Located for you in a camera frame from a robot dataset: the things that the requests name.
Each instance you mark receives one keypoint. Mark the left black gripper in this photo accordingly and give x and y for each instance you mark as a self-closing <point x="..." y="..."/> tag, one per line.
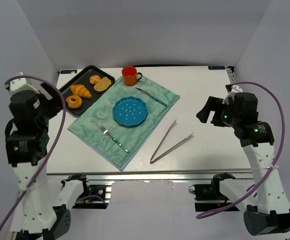
<point x="50" y="100"/>

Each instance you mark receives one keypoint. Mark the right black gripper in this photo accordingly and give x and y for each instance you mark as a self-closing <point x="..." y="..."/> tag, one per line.
<point x="215" y="110"/>

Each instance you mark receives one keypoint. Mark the orange striped croissant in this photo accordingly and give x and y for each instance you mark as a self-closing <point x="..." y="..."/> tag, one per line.
<point x="81" y="91"/>

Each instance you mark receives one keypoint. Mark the metal serving tongs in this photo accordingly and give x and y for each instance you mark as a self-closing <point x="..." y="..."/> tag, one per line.
<point x="169" y="143"/>

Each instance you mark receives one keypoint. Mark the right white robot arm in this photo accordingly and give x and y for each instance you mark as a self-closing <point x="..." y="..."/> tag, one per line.
<point x="265" y="205"/>

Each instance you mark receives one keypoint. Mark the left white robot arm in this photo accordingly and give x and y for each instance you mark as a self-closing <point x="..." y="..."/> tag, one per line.
<point x="31" y="136"/>

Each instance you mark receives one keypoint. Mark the small round bread roll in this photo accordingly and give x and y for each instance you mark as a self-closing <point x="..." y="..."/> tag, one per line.
<point x="94" y="79"/>

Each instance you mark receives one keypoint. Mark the seeded bread slice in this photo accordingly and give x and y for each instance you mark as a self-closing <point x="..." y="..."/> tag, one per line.
<point x="102" y="85"/>

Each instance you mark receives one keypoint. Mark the right table logo sticker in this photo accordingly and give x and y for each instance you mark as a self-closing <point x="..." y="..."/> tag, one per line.
<point x="216" y="67"/>

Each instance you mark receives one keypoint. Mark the green patterned placemat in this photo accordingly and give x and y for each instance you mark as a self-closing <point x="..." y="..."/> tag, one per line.
<point x="86" y="126"/>

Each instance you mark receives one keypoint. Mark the blue dotted plate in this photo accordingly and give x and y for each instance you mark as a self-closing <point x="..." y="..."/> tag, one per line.
<point x="129" y="111"/>

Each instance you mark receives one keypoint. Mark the orange enamel mug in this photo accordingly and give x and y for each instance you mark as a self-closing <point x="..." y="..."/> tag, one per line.
<point x="130" y="75"/>

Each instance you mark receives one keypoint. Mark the glazed ring donut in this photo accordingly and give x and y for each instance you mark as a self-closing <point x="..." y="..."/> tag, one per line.
<point x="74" y="101"/>

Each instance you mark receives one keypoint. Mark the fork with teal handle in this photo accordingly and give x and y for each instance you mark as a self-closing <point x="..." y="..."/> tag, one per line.
<point x="107" y="133"/>

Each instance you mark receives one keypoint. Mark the knife with teal handle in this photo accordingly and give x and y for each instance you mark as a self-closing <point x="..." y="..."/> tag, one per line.
<point x="152" y="97"/>

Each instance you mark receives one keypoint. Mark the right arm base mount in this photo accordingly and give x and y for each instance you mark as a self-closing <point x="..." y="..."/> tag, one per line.
<point x="208" y="196"/>

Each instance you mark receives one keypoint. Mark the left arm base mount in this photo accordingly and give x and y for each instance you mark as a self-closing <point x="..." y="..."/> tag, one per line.
<point x="78" y="193"/>

